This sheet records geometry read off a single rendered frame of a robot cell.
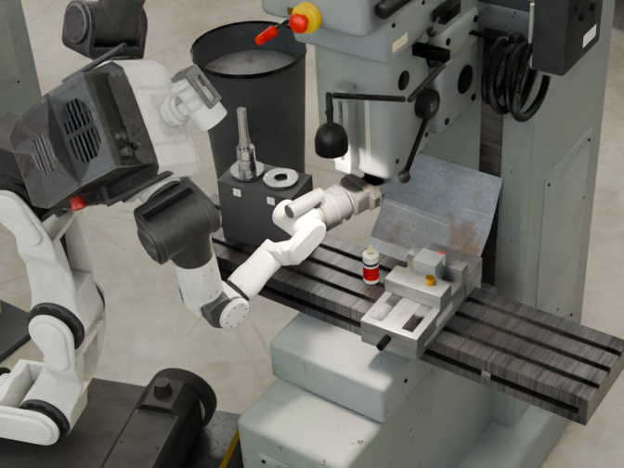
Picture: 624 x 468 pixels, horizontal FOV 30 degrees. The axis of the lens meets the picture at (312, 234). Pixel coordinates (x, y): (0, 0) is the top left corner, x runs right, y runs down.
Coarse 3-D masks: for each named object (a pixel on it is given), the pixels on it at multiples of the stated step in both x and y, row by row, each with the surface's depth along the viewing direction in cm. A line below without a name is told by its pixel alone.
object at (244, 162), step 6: (240, 156) 299; (246, 156) 299; (252, 156) 299; (240, 162) 300; (246, 162) 300; (252, 162) 300; (240, 168) 301; (246, 168) 301; (252, 168) 301; (246, 174) 302
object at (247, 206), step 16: (224, 176) 304; (240, 176) 301; (256, 176) 301; (272, 176) 300; (288, 176) 300; (304, 176) 302; (224, 192) 304; (240, 192) 301; (256, 192) 298; (272, 192) 297; (288, 192) 296; (304, 192) 300; (224, 208) 307; (240, 208) 304; (256, 208) 302; (272, 208) 299; (224, 224) 310; (240, 224) 308; (256, 224) 305; (272, 224) 302; (240, 240) 311; (256, 240) 308; (272, 240) 306
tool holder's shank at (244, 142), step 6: (240, 108) 294; (240, 114) 293; (246, 114) 294; (240, 120) 294; (246, 120) 294; (240, 126) 295; (246, 126) 295; (240, 132) 296; (246, 132) 296; (240, 138) 297; (246, 138) 297; (240, 144) 298; (246, 144) 298
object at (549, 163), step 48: (480, 48) 284; (480, 96) 292; (576, 96) 308; (432, 144) 309; (480, 144) 299; (528, 144) 291; (576, 144) 319; (528, 192) 300; (576, 192) 331; (528, 240) 311; (576, 240) 345; (528, 288) 323; (576, 288) 361
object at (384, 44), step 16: (416, 0) 242; (432, 0) 247; (400, 16) 238; (416, 16) 243; (432, 16) 249; (304, 32) 247; (320, 32) 244; (336, 32) 242; (384, 32) 235; (400, 32) 239; (416, 32) 245; (336, 48) 244; (352, 48) 242; (368, 48) 239; (384, 48) 237; (400, 48) 241
